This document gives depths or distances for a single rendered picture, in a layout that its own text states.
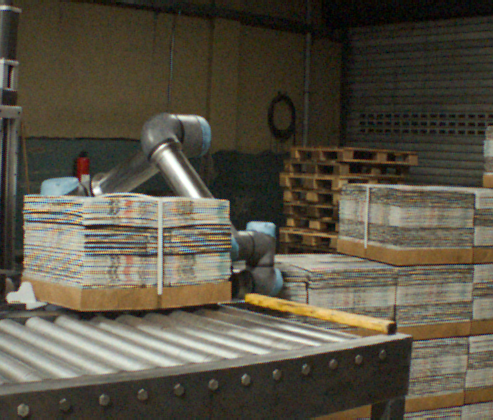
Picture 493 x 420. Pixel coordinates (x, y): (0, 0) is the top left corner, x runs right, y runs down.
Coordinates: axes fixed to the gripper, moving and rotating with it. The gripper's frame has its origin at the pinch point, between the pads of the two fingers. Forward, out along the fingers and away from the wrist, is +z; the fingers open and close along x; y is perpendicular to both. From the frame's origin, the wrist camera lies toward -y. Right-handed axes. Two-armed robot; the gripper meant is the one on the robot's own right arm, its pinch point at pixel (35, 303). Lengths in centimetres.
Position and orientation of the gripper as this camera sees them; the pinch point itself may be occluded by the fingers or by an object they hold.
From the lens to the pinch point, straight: 192.2
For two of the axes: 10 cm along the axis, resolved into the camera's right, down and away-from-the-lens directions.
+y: 0.0, -10.0, 0.0
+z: 7.7, 0.0, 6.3
